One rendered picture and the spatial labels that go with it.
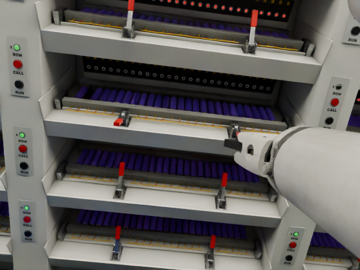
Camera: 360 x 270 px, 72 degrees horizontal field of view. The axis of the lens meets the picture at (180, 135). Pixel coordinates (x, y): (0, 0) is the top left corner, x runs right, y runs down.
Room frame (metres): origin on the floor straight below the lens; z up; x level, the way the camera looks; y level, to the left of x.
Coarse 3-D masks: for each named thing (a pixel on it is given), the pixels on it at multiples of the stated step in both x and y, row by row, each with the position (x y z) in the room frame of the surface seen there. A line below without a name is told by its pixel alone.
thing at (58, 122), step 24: (72, 72) 0.71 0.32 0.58; (48, 96) 0.57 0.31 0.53; (72, 96) 0.66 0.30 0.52; (264, 96) 0.74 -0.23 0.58; (48, 120) 0.55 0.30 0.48; (72, 120) 0.56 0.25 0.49; (96, 120) 0.57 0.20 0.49; (144, 120) 0.60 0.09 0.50; (288, 120) 0.63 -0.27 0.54; (144, 144) 0.57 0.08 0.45; (168, 144) 0.57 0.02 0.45; (192, 144) 0.57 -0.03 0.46; (216, 144) 0.57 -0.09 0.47
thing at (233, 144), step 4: (224, 140) 0.37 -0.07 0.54; (228, 140) 0.36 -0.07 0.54; (232, 140) 0.36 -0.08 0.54; (236, 140) 0.37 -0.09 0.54; (224, 144) 0.37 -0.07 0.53; (228, 144) 0.36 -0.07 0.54; (232, 144) 0.35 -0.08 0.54; (236, 144) 0.34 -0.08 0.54; (240, 144) 0.34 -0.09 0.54; (232, 148) 0.35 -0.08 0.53; (236, 148) 0.34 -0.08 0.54; (240, 148) 0.34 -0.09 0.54
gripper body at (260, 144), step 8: (240, 136) 0.34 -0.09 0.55; (248, 136) 0.32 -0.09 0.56; (256, 136) 0.30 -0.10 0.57; (264, 136) 0.30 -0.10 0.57; (272, 136) 0.30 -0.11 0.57; (248, 144) 0.31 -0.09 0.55; (256, 144) 0.29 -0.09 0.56; (264, 144) 0.28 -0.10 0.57; (272, 144) 0.27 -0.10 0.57; (248, 152) 0.31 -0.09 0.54; (256, 152) 0.28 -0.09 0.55; (264, 152) 0.27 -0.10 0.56; (240, 160) 0.32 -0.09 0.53; (248, 160) 0.30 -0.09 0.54; (256, 160) 0.28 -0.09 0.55; (264, 160) 0.27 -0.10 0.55; (248, 168) 0.29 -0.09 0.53; (256, 168) 0.27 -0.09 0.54; (264, 176) 0.27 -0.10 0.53
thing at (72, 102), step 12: (84, 108) 0.60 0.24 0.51; (96, 108) 0.60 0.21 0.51; (108, 108) 0.60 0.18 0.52; (120, 108) 0.60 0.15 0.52; (132, 108) 0.60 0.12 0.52; (144, 108) 0.60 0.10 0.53; (156, 108) 0.61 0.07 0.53; (156, 120) 0.59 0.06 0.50; (180, 120) 0.60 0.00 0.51; (192, 120) 0.61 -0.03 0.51; (204, 120) 0.61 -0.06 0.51; (216, 120) 0.61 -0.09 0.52; (228, 120) 0.61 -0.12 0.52; (240, 120) 0.61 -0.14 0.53; (252, 120) 0.62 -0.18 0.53; (264, 120) 0.63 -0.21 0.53; (264, 132) 0.60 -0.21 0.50
